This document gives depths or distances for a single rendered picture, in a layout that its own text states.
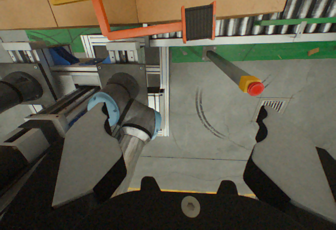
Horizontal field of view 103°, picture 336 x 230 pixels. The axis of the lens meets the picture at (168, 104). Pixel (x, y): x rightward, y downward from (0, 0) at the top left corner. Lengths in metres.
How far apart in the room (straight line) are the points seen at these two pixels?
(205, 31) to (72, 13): 1.06
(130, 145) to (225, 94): 1.62
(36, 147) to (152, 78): 1.16
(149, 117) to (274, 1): 0.67
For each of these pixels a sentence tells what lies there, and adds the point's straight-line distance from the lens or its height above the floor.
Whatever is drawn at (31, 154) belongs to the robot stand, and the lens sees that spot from 0.63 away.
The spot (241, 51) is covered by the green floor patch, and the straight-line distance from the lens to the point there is 1.80.
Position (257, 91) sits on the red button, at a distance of 0.75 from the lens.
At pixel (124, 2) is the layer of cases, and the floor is 0.54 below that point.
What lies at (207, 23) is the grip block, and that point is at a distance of 0.41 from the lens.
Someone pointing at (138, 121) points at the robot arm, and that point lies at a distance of 0.48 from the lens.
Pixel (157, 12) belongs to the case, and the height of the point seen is 0.95.
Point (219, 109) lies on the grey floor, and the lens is 2.01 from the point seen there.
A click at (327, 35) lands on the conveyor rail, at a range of 1.44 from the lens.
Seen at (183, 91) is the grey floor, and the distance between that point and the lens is 1.79.
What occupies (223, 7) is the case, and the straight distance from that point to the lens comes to 0.71.
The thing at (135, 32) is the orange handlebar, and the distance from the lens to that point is 0.43.
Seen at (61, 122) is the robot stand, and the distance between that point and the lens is 0.65.
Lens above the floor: 1.63
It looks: 60 degrees down
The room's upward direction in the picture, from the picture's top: 174 degrees counter-clockwise
